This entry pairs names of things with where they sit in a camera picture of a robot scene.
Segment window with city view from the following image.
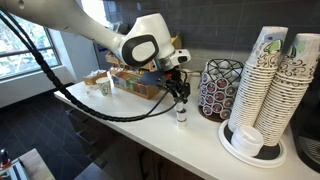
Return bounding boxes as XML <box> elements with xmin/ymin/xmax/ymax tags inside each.
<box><xmin>0</xmin><ymin>9</ymin><xmax>63</xmax><ymax>81</ymax></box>

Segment wooden tiered condiment organizer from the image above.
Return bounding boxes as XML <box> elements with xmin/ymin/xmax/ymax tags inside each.
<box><xmin>105</xmin><ymin>33</ymin><xmax>184</xmax><ymax>79</ymax></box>

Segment stack of white lids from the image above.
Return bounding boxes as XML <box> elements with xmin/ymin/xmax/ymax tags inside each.
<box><xmin>230</xmin><ymin>124</ymin><xmax>265</xmax><ymax>157</ymax></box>

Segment white round tray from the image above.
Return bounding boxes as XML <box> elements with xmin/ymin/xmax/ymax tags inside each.
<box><xmin>218</xmin><ymin>119</ymin><xmax>288</xmax><ymax>169</ymax></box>

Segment dark stool top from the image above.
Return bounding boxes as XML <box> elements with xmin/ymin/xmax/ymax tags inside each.
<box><xmin>73</xmin><ymin>162</ymin><xmax>114</xmax><ymax>180</ymax></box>

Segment dark wrist camera box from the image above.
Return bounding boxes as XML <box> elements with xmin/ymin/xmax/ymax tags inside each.
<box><xmin>139</xmin><ymin>69</ymin><xmax>169</xmax><ymax>88</ymax></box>

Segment dark wood counter cabinet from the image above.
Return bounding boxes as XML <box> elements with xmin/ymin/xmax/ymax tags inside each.
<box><xmin>64</xmin><ymin>99</ymin><xmax>208</xmax><ymax>180</ymax></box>

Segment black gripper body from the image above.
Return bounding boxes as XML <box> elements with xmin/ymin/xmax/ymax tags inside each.
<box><xmin>163</xmin><ymin>73</ymin><xmax>188</xmax><ymax>93</ymax></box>

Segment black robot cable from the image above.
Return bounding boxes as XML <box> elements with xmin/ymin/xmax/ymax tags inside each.
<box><xmin>0</xmin><ymin>8</ymin><xmax>188</xmax><ymax>123</ymax></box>

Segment black wire pod carousel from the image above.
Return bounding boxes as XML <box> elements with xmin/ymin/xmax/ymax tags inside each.
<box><xmin>197</xmin><ymin>58</ymin><xmax>245</xmax><ymax>123</ymax></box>

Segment bright window pane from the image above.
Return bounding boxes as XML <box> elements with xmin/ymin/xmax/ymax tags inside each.
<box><xmin>80</xmin><ymin>0</ymin><xmax>111</xmax><ymax>28</ymax></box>

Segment light wooden table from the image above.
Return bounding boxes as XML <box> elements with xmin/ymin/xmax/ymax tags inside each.
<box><xmin>18</xmin><ymin>148</ymin><xmax>56</xmax><ymax>180</ymax></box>

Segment black coffee machine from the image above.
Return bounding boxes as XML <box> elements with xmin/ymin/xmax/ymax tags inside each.
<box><xmin>289</xmin><ymin>63</ymin><xmax>320</xmax><ymax>174</ymax></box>

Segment small wooden packet box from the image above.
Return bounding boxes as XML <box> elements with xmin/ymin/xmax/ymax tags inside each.
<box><xmin>82</xmin><ymin>69</ymin><xmax>108</xmax><ymax>86</ymax></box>

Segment tall stack paper cups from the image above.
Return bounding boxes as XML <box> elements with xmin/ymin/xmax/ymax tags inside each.
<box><xmin>253</xmin><ymin>32</ymin><xmax>320</xmax><ymax>147</ymax></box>
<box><xmin>227</xmin><ymin>25</ymin><xmax>290</xmax><ymax>133</ymax></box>

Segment red and black clamp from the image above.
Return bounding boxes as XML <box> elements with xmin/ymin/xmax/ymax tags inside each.
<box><xmin>0</xmin><ymin>148</ymin><xmax>13</xmax><ymax>169</ymax></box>

